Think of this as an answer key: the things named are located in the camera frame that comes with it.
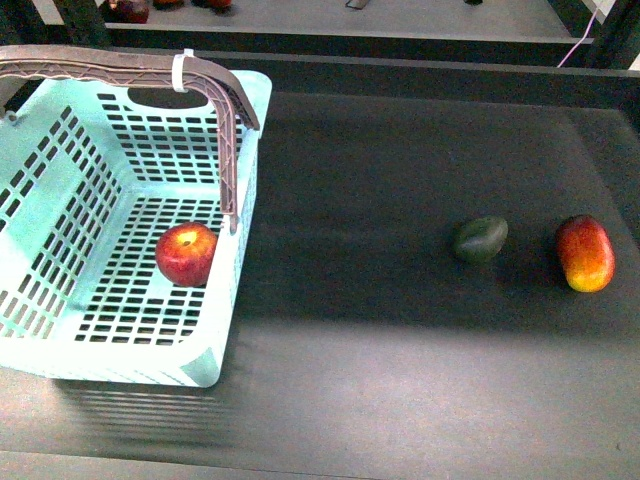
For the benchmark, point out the red apple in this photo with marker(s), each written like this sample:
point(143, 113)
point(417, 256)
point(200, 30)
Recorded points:
point(184, 254)

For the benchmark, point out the light blue plastic basket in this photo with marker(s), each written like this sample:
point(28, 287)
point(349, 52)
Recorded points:
point(91, 177)

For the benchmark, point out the green avocado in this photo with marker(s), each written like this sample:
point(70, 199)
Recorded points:
point(481, 239)

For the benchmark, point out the white zip tie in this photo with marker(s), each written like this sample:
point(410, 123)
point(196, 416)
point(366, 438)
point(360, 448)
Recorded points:
point(177, 70)

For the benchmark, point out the red yellow mango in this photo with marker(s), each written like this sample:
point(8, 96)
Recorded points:
point(585, 253)

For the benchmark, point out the black upper shelf tray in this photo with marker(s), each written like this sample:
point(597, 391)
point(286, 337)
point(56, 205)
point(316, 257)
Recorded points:
point(536, 22)

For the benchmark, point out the dark plum front left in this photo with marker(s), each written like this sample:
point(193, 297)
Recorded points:
point(129, 11)

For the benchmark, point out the brown basket handle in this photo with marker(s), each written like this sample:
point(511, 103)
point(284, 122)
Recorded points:
point(145, 71)

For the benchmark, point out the black perforated rack post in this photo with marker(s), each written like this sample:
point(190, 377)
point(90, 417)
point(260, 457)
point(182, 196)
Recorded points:
point(616, 46)

